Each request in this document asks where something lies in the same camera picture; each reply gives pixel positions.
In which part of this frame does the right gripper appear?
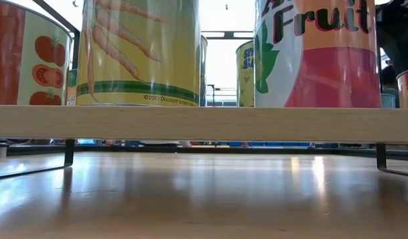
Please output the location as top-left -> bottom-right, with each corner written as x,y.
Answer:
375,0 -> 408,76

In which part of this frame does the fruit label can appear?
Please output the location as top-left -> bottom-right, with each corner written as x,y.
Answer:
254,0 -> 382,109

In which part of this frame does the spaghetti sauce label can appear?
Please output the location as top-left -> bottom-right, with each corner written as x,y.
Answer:
236,40 -> 257,108

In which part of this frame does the peas label can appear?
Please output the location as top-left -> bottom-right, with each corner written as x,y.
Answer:
198,35 -> 208,107

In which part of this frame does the carrots label can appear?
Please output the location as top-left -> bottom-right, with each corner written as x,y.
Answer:
75,0 -> 201,107

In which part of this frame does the short peaches label can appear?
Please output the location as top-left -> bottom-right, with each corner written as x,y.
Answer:
66,68 -> 78,106

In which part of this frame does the tomato label can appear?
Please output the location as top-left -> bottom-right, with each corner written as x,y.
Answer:
0,0 -> 74,106

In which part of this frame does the grey ribbed container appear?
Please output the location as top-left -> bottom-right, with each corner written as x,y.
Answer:
381,93 -> 397,109

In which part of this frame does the blue low barrier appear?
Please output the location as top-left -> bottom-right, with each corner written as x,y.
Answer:
228,141 -> 312,149

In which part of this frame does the thin black post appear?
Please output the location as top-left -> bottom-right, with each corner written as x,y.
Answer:
206,84 -> 221,107

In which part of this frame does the black aluminium table frame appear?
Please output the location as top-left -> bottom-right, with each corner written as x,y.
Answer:
0,143 -> 408,162

